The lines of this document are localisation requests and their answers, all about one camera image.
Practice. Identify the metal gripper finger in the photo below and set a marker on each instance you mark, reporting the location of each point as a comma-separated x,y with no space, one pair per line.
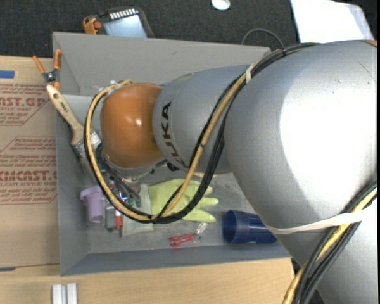
110,217
118,219

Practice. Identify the lilac plastic cup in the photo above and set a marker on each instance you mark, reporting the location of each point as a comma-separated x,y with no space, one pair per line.
94,203

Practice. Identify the lime green glove, grey cuff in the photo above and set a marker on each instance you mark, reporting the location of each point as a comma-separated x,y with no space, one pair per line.
164,198

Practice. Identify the brown cardboard board, red print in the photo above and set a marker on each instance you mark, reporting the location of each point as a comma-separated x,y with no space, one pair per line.
25,226

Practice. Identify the dark blue plastic cup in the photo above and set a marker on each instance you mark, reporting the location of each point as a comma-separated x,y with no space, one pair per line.
240,228

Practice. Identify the grey metal bin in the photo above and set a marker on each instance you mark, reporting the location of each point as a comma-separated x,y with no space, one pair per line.
164,59

